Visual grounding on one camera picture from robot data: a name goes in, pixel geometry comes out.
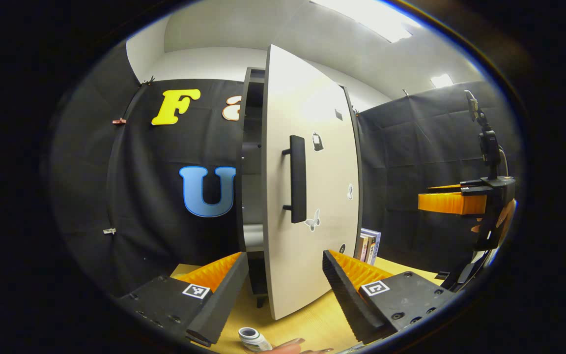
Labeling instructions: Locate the white bottle with green label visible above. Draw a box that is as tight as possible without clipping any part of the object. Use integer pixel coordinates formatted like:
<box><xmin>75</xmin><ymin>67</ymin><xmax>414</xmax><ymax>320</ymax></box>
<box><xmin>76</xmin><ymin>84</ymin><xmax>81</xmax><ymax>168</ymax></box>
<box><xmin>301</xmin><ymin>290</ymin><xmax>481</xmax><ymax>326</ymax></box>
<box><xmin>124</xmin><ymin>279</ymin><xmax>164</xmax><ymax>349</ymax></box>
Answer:
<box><xmin>238</xmin><ymin>326</ymin><xmax>274</xmax><ymax>353</ymax></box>

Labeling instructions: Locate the blue white book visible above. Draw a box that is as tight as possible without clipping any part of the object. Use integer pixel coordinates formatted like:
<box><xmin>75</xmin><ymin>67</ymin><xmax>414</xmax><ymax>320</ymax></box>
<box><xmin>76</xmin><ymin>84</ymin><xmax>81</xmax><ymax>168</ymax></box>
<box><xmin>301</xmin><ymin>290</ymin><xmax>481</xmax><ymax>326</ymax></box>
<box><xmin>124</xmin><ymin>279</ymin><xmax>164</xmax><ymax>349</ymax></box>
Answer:
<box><xmin>368</xmin><ymin>228</ymin><xmax>382</xmax><ymax>266</ymax></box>

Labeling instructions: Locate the black backdrop cloth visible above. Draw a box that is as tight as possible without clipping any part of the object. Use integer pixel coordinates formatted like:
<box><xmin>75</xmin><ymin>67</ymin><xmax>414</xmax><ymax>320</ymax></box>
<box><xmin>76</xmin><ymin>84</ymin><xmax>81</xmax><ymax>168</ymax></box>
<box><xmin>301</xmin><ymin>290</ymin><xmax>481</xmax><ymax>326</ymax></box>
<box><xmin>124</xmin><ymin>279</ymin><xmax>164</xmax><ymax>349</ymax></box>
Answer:
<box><xmin>50</xmin><ymin>44</ymin><xmax>523</xmax><ymax>295</ymax></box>

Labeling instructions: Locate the long ceiling light panel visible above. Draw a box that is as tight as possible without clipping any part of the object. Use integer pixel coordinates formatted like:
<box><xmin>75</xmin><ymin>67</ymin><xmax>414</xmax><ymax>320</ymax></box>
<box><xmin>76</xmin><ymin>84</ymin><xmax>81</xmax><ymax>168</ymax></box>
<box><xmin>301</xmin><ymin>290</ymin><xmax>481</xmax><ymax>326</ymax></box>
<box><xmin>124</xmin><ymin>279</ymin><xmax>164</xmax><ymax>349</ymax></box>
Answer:
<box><xmin>310</xmin><ymin>0</ymin><xmax>424</xmax><ymax>44</ymax></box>

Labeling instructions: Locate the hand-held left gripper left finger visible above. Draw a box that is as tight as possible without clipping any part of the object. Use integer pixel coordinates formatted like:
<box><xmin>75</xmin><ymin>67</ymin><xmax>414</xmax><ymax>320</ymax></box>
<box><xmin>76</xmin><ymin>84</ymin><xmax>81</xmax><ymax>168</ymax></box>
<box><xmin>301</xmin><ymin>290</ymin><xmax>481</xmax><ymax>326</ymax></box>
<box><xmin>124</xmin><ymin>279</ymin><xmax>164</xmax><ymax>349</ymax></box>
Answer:
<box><xmin>116</xmin><ymin>252</ymin><xmax>250</xmax><ymax>347</ymax></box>

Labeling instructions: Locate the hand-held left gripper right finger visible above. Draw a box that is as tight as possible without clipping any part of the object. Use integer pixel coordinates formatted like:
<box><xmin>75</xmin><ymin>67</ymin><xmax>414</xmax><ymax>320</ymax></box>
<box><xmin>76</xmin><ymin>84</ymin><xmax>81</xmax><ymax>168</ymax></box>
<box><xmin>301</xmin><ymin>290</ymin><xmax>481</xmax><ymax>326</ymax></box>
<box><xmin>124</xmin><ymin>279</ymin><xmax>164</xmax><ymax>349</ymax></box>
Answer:
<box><xmin>322</xmin><ymin>249</ymin><xmax>460</xmax><ymax>345</ymax></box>

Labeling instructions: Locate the dark grey cabinet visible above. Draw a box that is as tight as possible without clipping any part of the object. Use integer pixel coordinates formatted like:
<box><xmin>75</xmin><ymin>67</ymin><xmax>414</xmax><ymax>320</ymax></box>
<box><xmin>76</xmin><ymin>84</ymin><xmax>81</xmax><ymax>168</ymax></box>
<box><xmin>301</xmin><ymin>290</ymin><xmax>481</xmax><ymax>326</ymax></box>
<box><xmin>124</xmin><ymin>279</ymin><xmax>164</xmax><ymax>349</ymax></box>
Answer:
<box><xmin>235</xmin><ymin>67</ymin><xmax>365</xmax><ymax>309</ymax></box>

